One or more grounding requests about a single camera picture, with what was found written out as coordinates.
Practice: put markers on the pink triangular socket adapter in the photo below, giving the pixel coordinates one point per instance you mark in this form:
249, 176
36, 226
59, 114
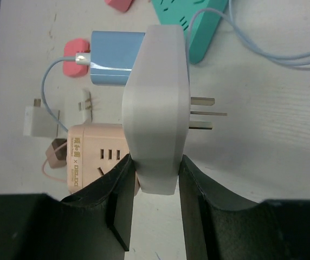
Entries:
119, 5

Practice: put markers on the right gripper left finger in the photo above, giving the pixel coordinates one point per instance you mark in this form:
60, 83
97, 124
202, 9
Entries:
92, 223

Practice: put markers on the teal triangular socket adapter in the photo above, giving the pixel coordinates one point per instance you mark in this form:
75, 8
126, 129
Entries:
182, 11

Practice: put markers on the blue small plug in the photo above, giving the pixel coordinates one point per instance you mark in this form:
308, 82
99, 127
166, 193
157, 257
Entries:
111, 57

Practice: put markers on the white square charger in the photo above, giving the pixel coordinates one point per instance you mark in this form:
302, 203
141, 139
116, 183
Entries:
38, 122

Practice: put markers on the white plug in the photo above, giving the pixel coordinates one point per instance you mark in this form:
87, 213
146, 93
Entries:
86, 106

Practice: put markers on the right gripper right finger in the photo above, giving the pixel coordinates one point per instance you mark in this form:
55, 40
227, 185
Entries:
219, 224

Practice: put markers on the beige pink charger plug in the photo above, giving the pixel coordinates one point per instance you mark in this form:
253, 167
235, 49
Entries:
56, 153

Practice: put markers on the white triangular adapter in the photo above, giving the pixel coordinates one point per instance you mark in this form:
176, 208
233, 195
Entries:
156, 109

